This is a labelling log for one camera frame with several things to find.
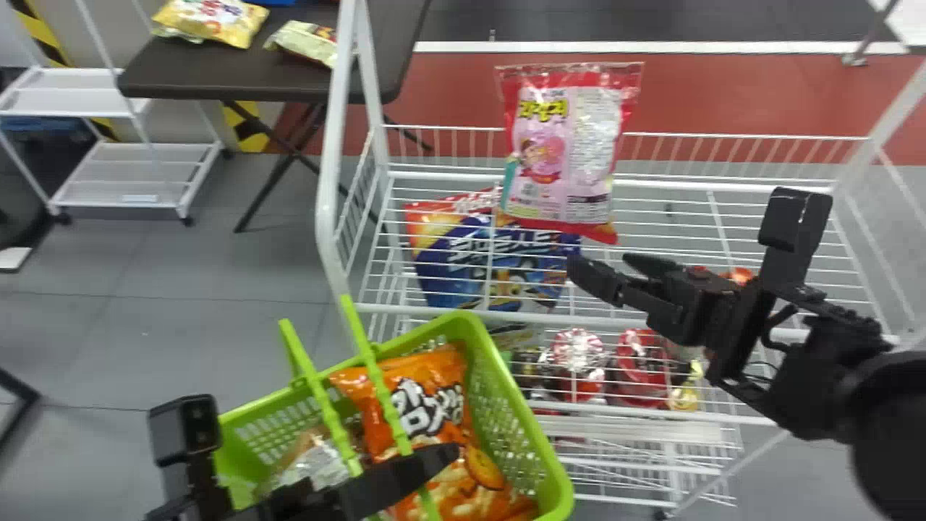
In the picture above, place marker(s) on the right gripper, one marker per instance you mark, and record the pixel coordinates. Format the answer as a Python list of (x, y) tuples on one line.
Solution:
[(705, 311)]

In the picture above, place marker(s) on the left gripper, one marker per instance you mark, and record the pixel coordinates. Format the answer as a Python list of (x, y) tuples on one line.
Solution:
[(296, 506)]

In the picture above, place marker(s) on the green basket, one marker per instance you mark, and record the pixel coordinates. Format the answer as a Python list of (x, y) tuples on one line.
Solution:
[(506, 427)]

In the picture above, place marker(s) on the silver snack packet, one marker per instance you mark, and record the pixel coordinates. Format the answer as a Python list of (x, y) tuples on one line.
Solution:
[(318, 463)]

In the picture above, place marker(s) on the orange snack packet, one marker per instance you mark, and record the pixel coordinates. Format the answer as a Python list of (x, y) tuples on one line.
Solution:
[(434, 405)]

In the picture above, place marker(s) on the red noodle cup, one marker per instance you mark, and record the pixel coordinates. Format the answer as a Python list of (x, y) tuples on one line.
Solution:
[(575, 362), (644, 365)]

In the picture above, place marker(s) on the pink snack packet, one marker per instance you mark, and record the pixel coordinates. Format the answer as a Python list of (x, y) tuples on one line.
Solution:
[(561, 152)]

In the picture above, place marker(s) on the blue snack packet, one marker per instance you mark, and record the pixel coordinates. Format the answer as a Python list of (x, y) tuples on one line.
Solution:
[(470, 253)]

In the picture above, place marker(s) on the pale green snack packet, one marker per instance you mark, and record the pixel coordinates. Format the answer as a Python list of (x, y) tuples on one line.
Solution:
[(307, 42)]

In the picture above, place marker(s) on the white shelf trolley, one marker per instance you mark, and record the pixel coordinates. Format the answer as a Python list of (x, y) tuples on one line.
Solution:
[(123, 174)]

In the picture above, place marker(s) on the dark side table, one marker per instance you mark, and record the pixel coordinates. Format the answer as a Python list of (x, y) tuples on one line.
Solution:
[(239, 72)]

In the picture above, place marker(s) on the yellow snack packet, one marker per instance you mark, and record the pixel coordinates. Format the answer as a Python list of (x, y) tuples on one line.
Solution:
[(213, 20)]

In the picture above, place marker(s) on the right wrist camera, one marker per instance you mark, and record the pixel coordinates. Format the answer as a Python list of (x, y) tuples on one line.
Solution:
[(794, 217)]

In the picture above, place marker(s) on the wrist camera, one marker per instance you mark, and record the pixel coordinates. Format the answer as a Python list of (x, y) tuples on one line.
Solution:
[(794, 217), (184, 427)]

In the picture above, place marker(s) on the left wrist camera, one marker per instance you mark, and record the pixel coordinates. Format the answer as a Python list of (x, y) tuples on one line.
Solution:
[(184, 427)]

